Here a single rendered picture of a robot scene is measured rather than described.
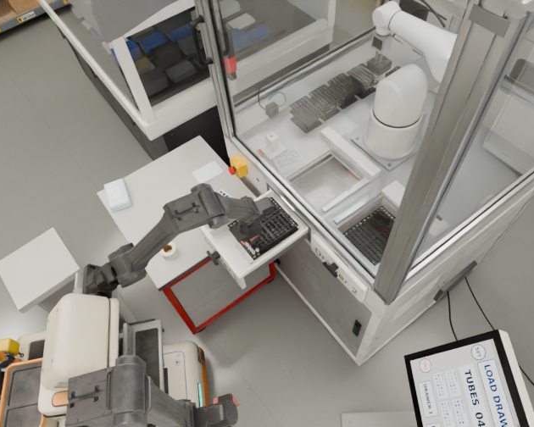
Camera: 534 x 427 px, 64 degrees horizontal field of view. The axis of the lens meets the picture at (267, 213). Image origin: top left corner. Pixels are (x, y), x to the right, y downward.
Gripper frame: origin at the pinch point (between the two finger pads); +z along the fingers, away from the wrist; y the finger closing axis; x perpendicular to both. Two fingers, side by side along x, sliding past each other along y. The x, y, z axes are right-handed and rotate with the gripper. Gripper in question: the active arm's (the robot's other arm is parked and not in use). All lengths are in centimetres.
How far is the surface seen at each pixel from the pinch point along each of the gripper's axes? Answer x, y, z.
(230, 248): -6.0, 4.1, 10.2
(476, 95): 47, -17, -95
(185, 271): -12.3, 23.2, 20.4
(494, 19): 45, -15, -107
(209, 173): -50, -10, 16
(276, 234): 2.4, -12.2, 2.2
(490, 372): 82, -24, -26
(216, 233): -14.8, 5.7, 9.1
